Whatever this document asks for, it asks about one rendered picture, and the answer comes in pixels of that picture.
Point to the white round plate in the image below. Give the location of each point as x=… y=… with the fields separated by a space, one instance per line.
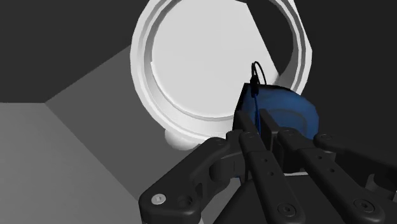
x=201 y=62

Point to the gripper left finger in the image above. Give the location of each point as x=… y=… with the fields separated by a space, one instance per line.
x=186 y=180

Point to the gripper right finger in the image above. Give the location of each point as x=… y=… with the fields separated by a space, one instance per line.
x=322 y=167

